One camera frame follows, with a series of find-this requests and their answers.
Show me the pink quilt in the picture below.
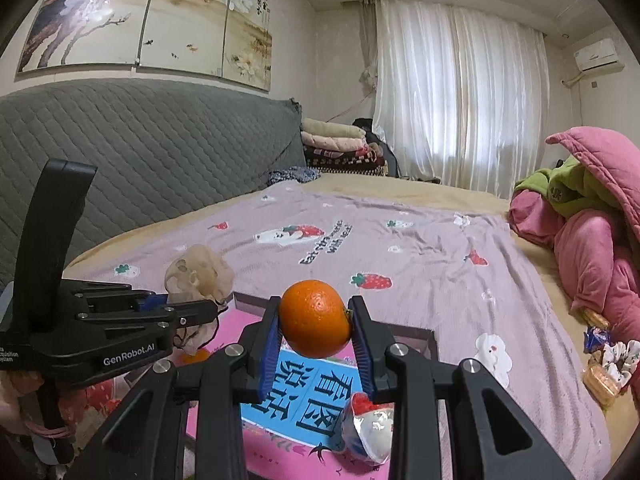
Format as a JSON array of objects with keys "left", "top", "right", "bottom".
[{"left": 507, "top": 126, "right": 640, "bottom": 346}]

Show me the pink cord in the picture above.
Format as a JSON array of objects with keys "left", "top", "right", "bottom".
[{"left": 25, "top": 419, "right": 68, "bottom": 442}]

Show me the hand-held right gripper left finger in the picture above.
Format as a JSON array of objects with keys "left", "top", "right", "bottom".
[{"left": 62, "top": 296, "right": 283, "bottom": 480}]

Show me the purple strawberry print blanket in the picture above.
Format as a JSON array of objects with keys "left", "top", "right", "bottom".
[{"left": 65, "top": 180, "right": 613, "bottom": 480}]

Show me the dark cloth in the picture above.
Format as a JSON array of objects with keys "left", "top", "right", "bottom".
[{"left": 352, "top": 117, "right": 401, "bottom": 178}]

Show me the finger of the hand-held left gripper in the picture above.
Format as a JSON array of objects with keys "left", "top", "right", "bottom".
[
  {"left": 62, "top": 280, "right": 168, "bottom": 315},
  {"left": 77, "top": 299, "right": 216, "bottom": 342}
]

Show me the pink book with blue label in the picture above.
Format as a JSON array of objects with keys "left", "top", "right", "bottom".
[{"left": 185, "top": 305, "right": 396, "bottom": 480}]

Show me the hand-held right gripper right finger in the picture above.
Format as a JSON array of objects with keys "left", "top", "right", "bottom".
[{"left": 347, "top": 296, "right": 576, "bottom": 480}]

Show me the green blanket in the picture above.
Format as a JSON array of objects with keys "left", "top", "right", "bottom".
[{"left": 514, "top": 155, "right": 626, "bottom": 221}]

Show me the white air conditioner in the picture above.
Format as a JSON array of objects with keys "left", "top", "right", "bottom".
[{"left": 572, "top": 37, "right": 626, "bottom": 73}]

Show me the beige mesh drawstring pouch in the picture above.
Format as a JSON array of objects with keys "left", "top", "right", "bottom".
[{"left": 164, "top": 244, "right": 236, "bottom": 356}]

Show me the white curtain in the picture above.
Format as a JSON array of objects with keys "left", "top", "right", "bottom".
[{"left": 357, "top": 0, "right": 551, "bottom": 196}]

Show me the blue patterned cloth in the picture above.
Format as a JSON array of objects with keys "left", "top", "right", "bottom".
[{"left": 267, "top": 166, "right": 321, "bottom": 186}]

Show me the blue candy wrapper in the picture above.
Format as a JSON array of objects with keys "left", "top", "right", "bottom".
[{"left": 584, "top": 326, "right": 612, "bottom": 353}]

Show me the grey quilted headboard cover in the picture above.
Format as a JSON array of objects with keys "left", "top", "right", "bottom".
[{"left": 0, "top": 79, "right": 307, "bottom": 291}]

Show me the blossom wall painting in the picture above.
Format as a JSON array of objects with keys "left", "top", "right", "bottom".
[{"left": 15, "top": 0, "right": 275, "bottom": 93}]

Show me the toy egg packet with blue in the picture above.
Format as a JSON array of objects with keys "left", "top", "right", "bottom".
[{"left": 336, "top": 392, "right": 396, "bottom": 467}]

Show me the stack of folded blankets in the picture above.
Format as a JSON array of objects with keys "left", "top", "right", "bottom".
[{"left": 300, "top": 117, "right": 388, "bottom": 177}]

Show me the grey shallow cardboard box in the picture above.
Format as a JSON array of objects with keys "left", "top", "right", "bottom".
[{"left": 182, "top": 291, "right": 442, "bottom": 480}]

